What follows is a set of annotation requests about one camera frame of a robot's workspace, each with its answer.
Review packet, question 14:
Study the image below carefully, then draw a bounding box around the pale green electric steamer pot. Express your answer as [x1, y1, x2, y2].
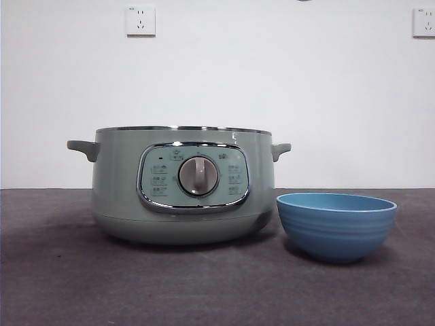
[67, 126, 292, 246]

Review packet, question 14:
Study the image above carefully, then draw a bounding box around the blue ribbed bowl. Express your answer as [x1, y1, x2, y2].
[276, 192, 398, 265]

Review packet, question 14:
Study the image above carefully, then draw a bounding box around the white wall socket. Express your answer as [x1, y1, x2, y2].
[413, 7, 435, 38]
[126, 6, 157, 37]

